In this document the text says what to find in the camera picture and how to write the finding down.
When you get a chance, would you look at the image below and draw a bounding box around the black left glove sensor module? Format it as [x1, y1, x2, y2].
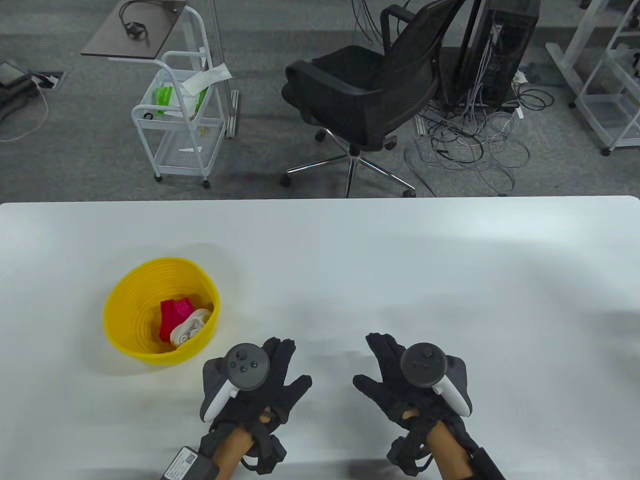
[245, 434, 288, 476]

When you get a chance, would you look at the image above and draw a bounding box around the green packet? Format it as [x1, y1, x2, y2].
[152, 86, 176, 117]

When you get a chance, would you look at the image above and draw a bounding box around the black coiled cable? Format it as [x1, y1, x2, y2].
[119, 0, 151, 42]

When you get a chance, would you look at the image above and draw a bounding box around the white floor cable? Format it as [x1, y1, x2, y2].
[0, 82, 49, 143]

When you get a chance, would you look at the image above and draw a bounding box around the black office chair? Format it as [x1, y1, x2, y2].
[280, 0, 468, 198]

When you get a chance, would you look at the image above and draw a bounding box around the white wheeled cart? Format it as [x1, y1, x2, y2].
[131, 5, 227, 189]

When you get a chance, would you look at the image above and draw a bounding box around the black right wrist box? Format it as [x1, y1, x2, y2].
[472, 447, 506, 480]

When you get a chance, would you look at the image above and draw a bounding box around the white power strip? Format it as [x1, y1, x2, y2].
[511, 70, 530, 121]

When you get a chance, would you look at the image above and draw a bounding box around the black computer tower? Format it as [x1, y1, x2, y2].
[457, 0, 542, 108]

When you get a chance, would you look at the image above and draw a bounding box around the white metal rack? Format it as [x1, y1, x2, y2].
[570, 0, 640, 157]

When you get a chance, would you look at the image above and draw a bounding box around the person's right hand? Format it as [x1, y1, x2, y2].
[353, 332, 473, 441]

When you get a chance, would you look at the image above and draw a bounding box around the person's left forearm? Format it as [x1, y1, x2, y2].
[210, 427, 256, 480]

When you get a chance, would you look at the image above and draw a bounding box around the grey white right hand controller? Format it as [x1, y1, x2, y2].
[401, 342, 473, 417]

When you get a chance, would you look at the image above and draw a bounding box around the dark brown side table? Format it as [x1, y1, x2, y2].
[81, 0, 188, 61]

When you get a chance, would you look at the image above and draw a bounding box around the black right glove sensor module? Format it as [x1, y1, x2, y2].
[387, 436, 433, 476]

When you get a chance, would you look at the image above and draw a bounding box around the black glove sensor module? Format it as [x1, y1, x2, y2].
[245, 434, 288, 476]
[387, 436, 433, 476]

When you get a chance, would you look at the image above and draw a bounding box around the grey white hand controller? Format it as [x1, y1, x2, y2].
[401, 342, 473, 417]
[200, 342, 271, 423]

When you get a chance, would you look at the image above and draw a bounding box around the person's left hand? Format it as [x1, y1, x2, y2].
[200, 336, 313, 441]

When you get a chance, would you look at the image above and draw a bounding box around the person's right forearm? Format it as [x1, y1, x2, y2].
[427, 417, 476, 480]

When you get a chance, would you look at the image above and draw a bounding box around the black labelled left wrist box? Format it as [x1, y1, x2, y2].
[161, 446, 218, 480]

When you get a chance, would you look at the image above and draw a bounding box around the floor socket box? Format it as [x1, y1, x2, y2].
[31, 71, 66, 91]

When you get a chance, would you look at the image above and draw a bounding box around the white desk leg frame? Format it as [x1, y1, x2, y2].
[545, 0, 621, 96]

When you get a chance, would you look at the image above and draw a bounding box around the yellow woven basket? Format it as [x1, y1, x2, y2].
[103, 257, 221, 367]

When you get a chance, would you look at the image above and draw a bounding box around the black floor equipment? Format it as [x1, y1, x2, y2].
[0, 60, 41, 123]

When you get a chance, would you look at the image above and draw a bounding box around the tangle of floor cables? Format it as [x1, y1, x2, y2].
[404, 75, 555, 197]

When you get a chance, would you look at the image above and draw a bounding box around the white paper sheet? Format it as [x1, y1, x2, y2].
[181, 64, 233, 96]

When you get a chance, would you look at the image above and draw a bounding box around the grey white left hand controller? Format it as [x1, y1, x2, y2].
[200, 342, 271, 423]

